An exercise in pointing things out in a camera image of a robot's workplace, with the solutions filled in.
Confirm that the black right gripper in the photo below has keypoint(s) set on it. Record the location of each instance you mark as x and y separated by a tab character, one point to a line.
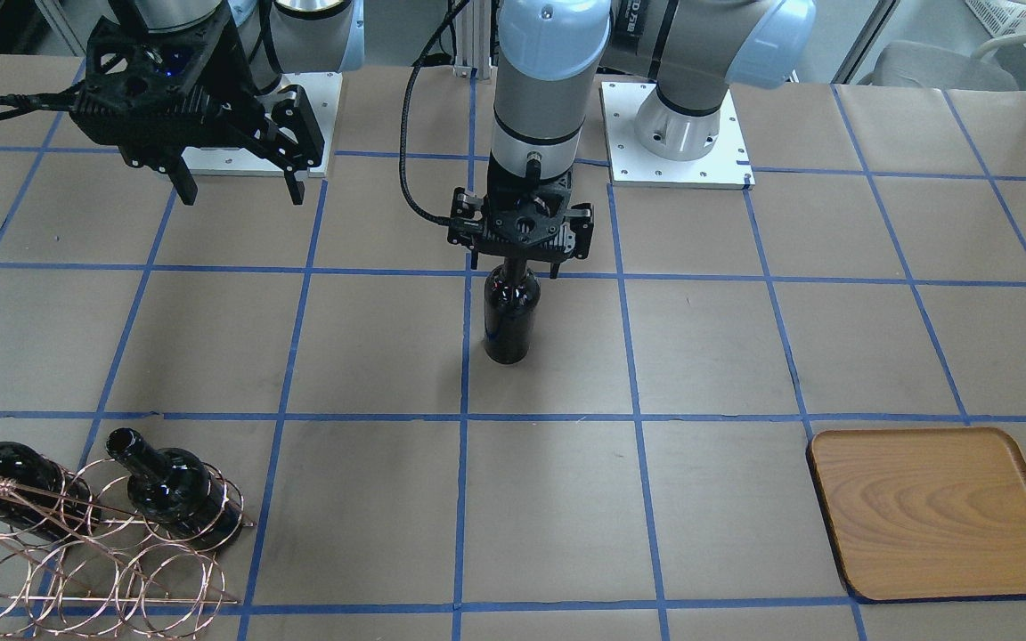
238	92

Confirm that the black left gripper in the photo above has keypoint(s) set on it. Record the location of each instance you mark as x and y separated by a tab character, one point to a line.
582	229

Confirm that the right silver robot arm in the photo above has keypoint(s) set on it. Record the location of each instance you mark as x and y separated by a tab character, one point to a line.
280	39

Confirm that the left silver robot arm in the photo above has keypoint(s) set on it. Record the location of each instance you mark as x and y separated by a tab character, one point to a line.
691	51

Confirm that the wooden tray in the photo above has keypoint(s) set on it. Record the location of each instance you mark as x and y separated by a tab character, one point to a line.
921	513

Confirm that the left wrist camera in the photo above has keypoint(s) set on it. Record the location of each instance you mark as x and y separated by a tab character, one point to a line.
467	220

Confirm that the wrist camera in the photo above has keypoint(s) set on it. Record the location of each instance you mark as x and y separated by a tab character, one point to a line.
293	136
467	220

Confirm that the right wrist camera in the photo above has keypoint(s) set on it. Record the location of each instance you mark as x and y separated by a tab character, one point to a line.
293	136

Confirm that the aluminium frame post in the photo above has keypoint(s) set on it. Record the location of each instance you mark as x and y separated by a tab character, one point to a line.
473	34

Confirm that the copper wire bottle basket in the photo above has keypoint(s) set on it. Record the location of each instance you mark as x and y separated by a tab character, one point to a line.
126	579

